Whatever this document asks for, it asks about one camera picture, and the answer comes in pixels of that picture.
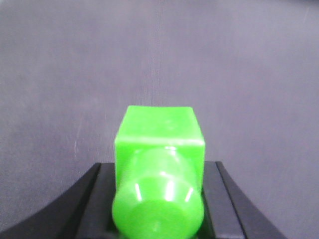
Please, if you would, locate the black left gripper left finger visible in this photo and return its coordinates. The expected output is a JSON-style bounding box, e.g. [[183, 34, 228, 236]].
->
[[0, 163, 117, 239]]

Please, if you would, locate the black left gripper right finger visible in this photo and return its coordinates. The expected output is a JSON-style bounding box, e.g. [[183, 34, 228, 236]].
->
[[196, 161, 285, 239]]

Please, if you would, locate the green block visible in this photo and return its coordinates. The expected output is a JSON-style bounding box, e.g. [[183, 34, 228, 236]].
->
[[112, 106, 205, 239]]

